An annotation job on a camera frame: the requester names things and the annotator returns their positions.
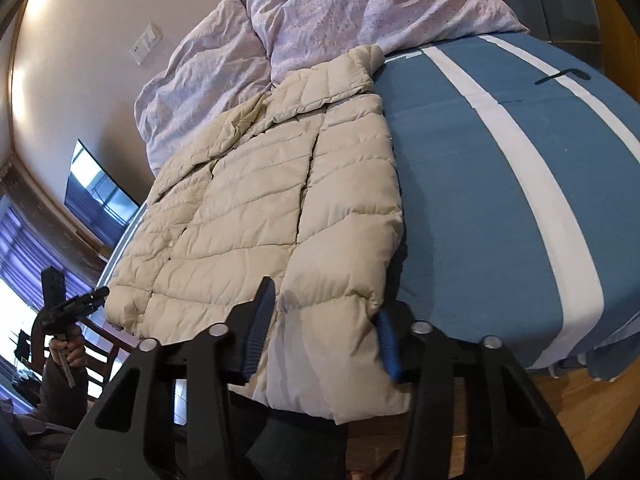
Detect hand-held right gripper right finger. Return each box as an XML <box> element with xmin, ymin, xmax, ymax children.
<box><xmin>374</xmin><ymin>306</ymin><xmax>586</xmax><ymax>480</ymax></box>

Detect wall-mounted flat television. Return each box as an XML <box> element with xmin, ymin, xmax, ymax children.
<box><xmin>64</xmin><ymin>139</ymin><xmax>141</xmax><ymax>251</ymax></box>

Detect blue bed sheet white stripes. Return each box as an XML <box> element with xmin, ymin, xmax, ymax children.
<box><xmin>95</xmin><ymin>32</ymin><xmax>640</xmax><ymax>382</ymax></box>

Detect lavender pillow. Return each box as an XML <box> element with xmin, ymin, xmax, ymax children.
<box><xmin>134</xmin><ymin>0</ymin><xmax>273</xmax><ymax>176</ymax></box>

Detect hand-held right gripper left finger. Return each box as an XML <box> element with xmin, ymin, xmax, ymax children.
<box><xmin>54</xmin><ymin>276</ymin><xmax>277</xmax><ymax>480</ymax></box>

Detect wooden chair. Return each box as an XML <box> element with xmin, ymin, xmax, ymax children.
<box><xmin>75</xmin><ymin>305</ymin><xmax>148</xmax><ymax>401</ymax></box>

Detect person's left hand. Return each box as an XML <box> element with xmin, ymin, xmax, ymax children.
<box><xmin>49</xmin><ymin>324</ymin><xmax>87</xmax><ymax>390</ymax></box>

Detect beige puffer jacket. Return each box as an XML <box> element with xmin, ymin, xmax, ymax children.
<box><xmin>104</xmin><ymin>44</ymin><xmax>416</xmax><ymax>426</ymax></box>

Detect white wall switch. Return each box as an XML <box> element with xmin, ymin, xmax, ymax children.
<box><xmin>130</xmin><ymin>22</ymin><xmax>163</xmax><ymax>66</ymax></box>

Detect lavender floral duvet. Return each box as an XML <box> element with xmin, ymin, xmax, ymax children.
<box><xmin>244</xmin><ymin>0</ymin><xmax>531</xmax><ymax>86</ymax></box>

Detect person's left forearm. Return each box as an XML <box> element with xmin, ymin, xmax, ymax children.
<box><xmin>37</xmin><ymin>360</ymin><xmax>91</xmax><ymax>436</ymax></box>

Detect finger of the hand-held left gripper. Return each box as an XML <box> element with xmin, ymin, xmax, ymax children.
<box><xmin>64</xmin><ymin>286</ymin><xmax>111</xmax><ymax>317</ymax></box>

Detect grey bed headboard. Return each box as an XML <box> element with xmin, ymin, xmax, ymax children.
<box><xmin>522</xmin><ymin>0</ymin><xmax>603</xmax><ymax>58</ymax></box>

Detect wooden curtain pelmet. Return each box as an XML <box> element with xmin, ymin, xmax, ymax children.
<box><xmin>0</xmin><ymin>157</ymin><xmax>108</xmax><ymax>273</ymax></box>

